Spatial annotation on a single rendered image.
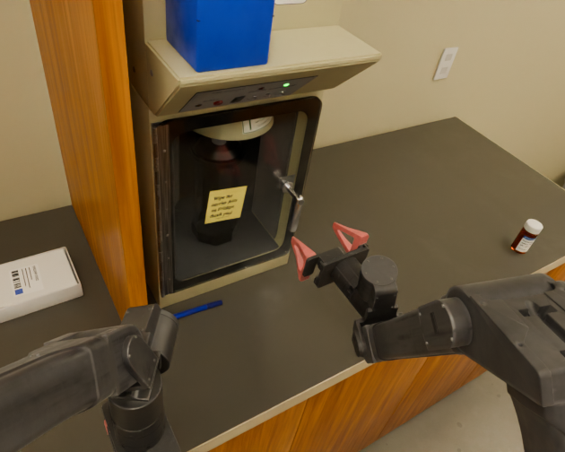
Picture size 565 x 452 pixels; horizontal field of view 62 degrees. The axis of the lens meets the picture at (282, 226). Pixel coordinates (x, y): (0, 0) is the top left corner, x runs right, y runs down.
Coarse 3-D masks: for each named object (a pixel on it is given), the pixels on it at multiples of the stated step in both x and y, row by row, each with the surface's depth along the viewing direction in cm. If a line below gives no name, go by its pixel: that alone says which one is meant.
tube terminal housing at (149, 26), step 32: (128, 0) 63; (160, 0) 59; (320, 0) 72; (128, 32) 66; (160, 32) 62; (128, 64) 71; (288, 96) 81; (320, 96) 84; (288, 256) 113; (192, 288) 101
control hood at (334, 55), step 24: (168, 48) 60; (288, 48) 66; (312, 48) 67; (336, 48) 68; (360, 48) 70; (168, 72) 57; (192, 72) 57; (216, 72) 57; (240, 72) 59; (264, 72) 60; (288, 72) 63; (312, 72) 66; (336, 72) 70; (360, 72) 74; (168, 96) 59; (192, 96) 61
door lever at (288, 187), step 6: (288, 186) 93; (288, 192) 93; (294, 192) 92; (294, 198) 91; (300, 198) 90; (294, 204) 92; (300, 204) 91; (294, 210) 92; (300, 210) 93; (294, 216) 93; (294, 222) 94; (288, 228) 96; (294, 228) 95
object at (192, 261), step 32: (192, 128) 73; (224, 128) 76; (256, 128) 80; (288, 128) 84; (192, 160) 77; (224, 160) 81; (256, 160) 85; (288, 160) 89; (192, 192) 81; (256, 192) 90; (192, 224) 87; (224, 224) 91; (256, 224) 96; (288, 224) 102; (192, 256) 92; (224, 256) 98; (256, 256) 104
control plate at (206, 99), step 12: (252, 84) 63; (264, 84) 65; (276, 84) 67; (300, 84) 71; (204, 96) 62; (216, 96) 64; (228, 96) 66; (240, 96) 68; (252, 96) 70; (264, 96) 72; (276, 96) 74; (192, 108) 67; (204, 108) 69
